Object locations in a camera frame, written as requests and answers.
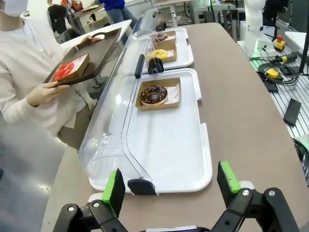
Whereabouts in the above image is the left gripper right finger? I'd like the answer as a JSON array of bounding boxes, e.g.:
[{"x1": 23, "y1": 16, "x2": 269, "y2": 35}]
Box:
[{"x1": 211, "y1": 160, "x2": 300, "y2": 232}]

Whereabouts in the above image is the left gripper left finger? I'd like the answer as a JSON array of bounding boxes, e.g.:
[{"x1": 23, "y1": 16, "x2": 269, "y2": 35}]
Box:
[{"x1": 53, "y1": 168, "x2": 128, "y2": 232}]

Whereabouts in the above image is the red glazed donut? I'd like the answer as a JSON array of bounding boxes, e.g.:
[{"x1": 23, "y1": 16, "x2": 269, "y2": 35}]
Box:
[
  {"x1": 50, "y1": 52, "x2": 91, "y2": 82},
  {"x1": 53, "y1": 62, "x2": 75, "y2": 81}
]

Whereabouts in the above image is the dark brown serving tray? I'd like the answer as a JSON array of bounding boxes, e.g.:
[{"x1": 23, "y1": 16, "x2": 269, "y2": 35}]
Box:
[{"x1": 43, "y1": 28, "x2": 123, "y2": 87}]

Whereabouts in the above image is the yellow sprinkled donut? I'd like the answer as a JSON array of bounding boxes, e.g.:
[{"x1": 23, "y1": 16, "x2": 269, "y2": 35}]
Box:
[{"x1": 147, "y1": 49, "x2": 168, "y2": 61}]

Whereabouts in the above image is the dark donut with coloured sprinkles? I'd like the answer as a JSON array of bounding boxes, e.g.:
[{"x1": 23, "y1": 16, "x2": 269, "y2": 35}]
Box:
[{"x1": 152, "y1": 33, "x2": 169, "y2": 42}]

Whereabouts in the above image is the person's right forearm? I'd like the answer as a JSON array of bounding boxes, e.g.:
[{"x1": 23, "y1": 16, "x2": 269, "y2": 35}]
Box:
[{"x1": 0, "y1": 79, "x2": 46, "y2": 129}]

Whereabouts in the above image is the chocolate donut in box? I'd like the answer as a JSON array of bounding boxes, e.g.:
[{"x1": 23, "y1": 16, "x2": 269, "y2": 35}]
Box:
[{"x1": 135, "y1": 77, "x2": 181, "y2": 111}]

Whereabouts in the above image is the chocolate donut with nuts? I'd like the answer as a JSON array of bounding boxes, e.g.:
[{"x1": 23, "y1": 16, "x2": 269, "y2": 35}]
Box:
[{"x1": 140, "y1": 84, "x2": 168, "y2": 106}]

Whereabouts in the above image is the person's body in cream cardigan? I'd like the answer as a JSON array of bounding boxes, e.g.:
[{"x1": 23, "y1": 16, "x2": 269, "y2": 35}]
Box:
[{"x1": 0, "y1": 0, "x2": 98, "y2": 147}]

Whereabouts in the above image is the person's right hand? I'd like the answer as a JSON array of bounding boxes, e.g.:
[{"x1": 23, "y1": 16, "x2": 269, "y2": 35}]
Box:
[{"x1": 26, "y1": 81, "x2": 64, "y2": 107}]

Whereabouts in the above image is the person's left hand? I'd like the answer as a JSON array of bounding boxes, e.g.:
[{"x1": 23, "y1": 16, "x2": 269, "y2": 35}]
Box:
[{"x1": 81, "y1": 35, "x2": 102, "y2": 44}]

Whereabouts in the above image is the white display tray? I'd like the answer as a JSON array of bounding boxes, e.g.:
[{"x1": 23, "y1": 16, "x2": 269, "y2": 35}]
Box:
[
  {"x1": 88, "y1": 68, "x2": 213, "y2": 194},
  {"x1": 141, "y1": 27, "x2": 195, "y2": 74}
]

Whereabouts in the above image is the clear plastic tray lid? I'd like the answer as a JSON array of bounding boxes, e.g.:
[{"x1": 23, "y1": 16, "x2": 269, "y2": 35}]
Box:
[
  {"x1": 79, "y1": 40, "x2": 161, "y2": 196},
  {"x1": 124, "y1": 7, "x2": 167, "y2": 73}
]

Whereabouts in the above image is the black rectangular box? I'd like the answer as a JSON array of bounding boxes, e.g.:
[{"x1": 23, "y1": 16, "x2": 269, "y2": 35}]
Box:
[{"x1": 282, "y1": 98, "x2": 302, "y2": 127}]

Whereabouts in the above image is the yellow hand pendant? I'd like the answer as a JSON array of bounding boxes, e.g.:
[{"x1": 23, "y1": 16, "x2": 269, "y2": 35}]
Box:
[{"x1": 264, "y1": 68, "x2": 283, "y2": 80}]

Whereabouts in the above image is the yellow red emergency stop button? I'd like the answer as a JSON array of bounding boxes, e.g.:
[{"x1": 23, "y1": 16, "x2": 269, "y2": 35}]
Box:
[{"x1": 272, "y1": 35, "x2": 287, "y2": 51}]

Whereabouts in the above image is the white table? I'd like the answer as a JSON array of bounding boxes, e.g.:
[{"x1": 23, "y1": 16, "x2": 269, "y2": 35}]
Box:
[{"x1": 60, "y1": 19, "x2": 132, "y2": 48}]

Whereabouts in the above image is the bystander in dark blue top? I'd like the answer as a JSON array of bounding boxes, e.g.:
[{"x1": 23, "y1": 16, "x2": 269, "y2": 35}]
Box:
[{"x1": 98, "y1": 0, "x2": 131, "y2": 24}]

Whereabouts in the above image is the white face mask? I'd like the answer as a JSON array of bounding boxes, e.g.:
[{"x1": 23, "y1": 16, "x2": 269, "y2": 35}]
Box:
[{"x1": 0, "y1": 0, "x2": 29, "y2": 17}]

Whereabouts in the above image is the black coiled cable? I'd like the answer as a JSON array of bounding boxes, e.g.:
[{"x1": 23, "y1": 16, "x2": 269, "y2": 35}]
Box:
[{"x1": 255, "y1": 60, "x2": 300, "y2": 87}]

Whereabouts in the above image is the yellow black handle device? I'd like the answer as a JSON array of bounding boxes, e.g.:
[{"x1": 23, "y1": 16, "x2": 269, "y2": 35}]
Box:
[{"x1": 276, "y1": 54, "x2": 298, "y2": 64}]

